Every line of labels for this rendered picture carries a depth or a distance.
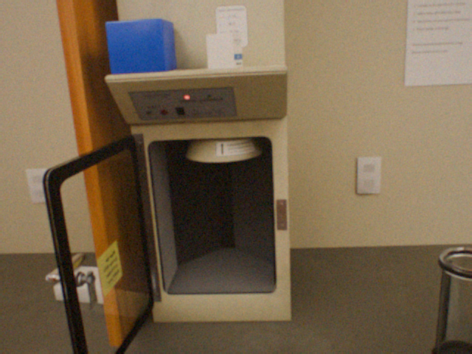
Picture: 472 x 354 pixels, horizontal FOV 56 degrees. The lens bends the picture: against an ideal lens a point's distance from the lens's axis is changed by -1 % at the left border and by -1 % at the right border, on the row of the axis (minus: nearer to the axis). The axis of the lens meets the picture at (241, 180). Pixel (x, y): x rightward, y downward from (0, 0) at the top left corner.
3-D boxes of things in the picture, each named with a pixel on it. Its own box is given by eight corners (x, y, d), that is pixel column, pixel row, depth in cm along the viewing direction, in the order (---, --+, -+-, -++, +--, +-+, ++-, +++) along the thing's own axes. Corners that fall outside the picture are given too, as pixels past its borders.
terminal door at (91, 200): (154, 307, 102) (134, 133, 91) (87, 407, 73) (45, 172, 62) (151, 307, 102) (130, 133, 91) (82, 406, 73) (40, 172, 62)
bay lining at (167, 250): (183, 248, 126) (171, 122, 116) (275, 246, 124) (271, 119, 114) (163, 293, 102) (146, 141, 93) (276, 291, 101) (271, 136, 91)
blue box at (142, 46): (127, 72, 88) (122, 24, 86) (177, 69, 88) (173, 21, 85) (110, 74, 79) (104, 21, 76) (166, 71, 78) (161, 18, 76)
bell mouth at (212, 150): (192, 147, 112) (190, 125, 110) (263, 144, 111) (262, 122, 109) (178, 164, 95) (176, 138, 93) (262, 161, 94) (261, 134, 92)
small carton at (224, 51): (217, 68, 85) (215, 35, 84) (243, 66, 84) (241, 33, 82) (208, 68, 81) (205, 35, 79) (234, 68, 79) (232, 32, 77)
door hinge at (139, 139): (151, 302, 103) (131, 133, 93) (161, 302, 103) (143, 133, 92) (149, 305, 102) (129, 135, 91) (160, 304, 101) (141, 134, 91)
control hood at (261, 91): (129, 122, 92) (123, 72, 89) (287, 115, 90) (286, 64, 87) (110, 131, 81) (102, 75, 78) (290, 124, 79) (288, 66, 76)
